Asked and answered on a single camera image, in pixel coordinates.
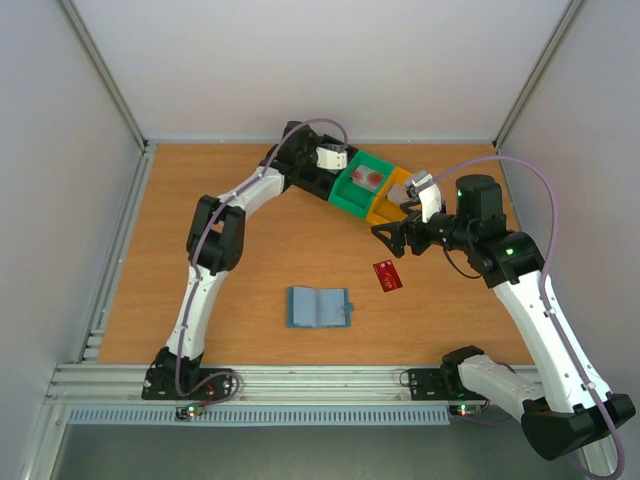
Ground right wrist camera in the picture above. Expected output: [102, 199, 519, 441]
[404, 170, 444, 223]

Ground green plastic bin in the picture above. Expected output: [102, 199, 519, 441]
[328, 150, 395, 219]

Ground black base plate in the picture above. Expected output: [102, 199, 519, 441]
[141, 368, 242, 403]
[405, 368, 486, 403]

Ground red patterned card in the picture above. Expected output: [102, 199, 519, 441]
[350, 165, 384, 192]

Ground teal card holder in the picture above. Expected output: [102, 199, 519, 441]
[286, 286, 354, 329]

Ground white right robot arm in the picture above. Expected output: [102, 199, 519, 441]
[371, 172, 636, 460]

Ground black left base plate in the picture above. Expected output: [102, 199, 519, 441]
[141, 368, 242, 403]

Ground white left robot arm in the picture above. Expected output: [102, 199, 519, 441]
[142, 119, 321, 405]

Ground yellow plastic bin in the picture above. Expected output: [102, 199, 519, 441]
[365, 167, 412, 225]

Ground white VIP card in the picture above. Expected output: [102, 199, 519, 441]
[386, 183, 409, 206]

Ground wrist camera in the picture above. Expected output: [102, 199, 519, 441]
[316, 144, 348, 171]
[404, 170, 444, 223]

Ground black plastic bin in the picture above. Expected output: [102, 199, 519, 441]
[291, 133, 359, 201]

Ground red VIP card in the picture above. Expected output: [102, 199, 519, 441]
[373, 260, 403, 293]

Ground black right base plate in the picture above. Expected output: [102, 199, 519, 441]
[405, 368, 486, 403]

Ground aluminium front rail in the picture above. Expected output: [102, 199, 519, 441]
[44, 363, 596, 406]

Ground grey slotted cable duct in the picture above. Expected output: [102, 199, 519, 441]
[68, 405, 450, 427]

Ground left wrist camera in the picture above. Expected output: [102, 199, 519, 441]
[316, 144, 348, 171]

